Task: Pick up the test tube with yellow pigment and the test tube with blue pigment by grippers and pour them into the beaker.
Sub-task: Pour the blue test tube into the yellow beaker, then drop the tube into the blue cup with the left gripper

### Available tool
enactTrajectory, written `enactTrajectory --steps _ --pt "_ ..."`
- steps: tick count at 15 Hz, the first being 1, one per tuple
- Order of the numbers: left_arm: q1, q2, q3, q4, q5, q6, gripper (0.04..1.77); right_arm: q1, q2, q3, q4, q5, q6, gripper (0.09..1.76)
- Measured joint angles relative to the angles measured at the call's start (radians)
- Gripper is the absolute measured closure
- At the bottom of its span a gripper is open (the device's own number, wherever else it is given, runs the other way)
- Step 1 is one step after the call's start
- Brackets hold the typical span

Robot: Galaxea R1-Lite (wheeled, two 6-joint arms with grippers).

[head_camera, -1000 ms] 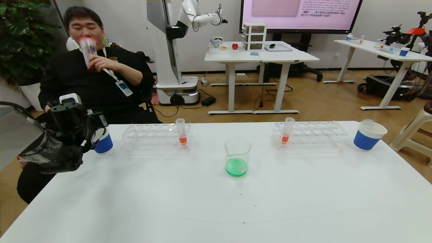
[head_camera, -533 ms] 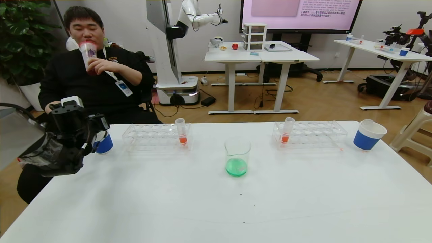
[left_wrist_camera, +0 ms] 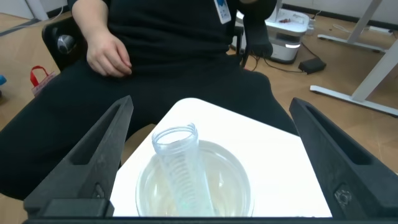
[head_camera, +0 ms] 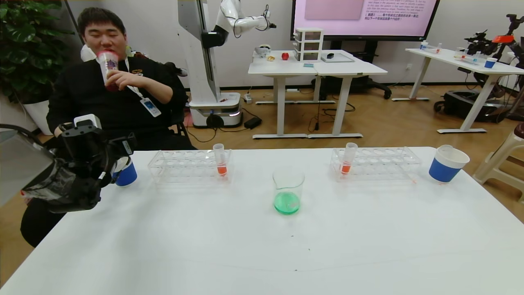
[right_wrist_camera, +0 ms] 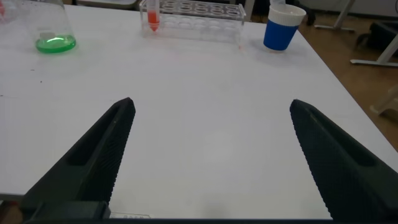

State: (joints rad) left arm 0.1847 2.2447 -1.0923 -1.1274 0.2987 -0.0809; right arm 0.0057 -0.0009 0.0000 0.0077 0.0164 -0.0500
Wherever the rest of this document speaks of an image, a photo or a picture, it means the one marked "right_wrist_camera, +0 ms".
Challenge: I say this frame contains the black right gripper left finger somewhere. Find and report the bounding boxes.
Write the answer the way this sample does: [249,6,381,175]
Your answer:
[20,96,136,220]

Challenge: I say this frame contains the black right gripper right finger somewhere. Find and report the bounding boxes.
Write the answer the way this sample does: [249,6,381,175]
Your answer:
[289,99,398,222]

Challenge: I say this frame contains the clear glass beaker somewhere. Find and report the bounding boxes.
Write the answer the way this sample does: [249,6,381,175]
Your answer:
[17,0,77,54]

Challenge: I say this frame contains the clear acrylic test tube rack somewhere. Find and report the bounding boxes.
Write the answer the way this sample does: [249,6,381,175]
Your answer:
[139,0,247,44]
[0,0,21,26]

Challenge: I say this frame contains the long white work desk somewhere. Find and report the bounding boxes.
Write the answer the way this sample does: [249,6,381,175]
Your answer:
[313,0,398,68]

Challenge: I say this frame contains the blue white paper cup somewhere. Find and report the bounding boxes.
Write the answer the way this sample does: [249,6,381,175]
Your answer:
[262,3,307,52]

